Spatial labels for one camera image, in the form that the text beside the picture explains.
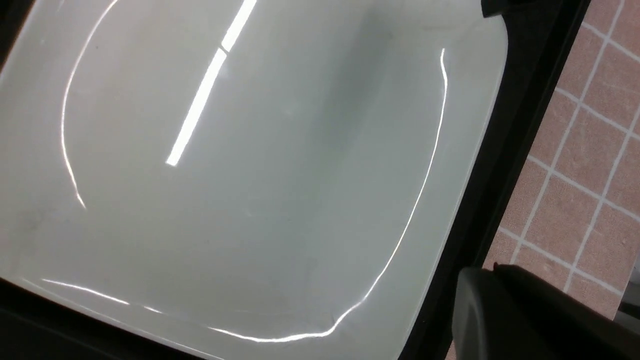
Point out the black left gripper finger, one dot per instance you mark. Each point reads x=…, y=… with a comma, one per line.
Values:
x=508, y=313
x=492, y=8

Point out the large white square rice plate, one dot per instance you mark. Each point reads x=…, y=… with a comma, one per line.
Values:
x=250, y=175

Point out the black plastic serving tray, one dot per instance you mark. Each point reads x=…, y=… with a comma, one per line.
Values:
x=500, y=150

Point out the pink checkered tablecloth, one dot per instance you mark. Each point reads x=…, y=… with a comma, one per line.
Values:
x=573, y=217

